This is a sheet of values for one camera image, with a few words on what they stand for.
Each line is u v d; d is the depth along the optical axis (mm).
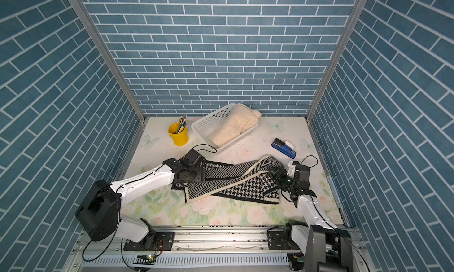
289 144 1031
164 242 728
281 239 737
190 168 662
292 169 810
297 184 678
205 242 753
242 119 1048
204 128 1109
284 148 1025
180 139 1025
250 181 912
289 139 1050
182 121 964
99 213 421
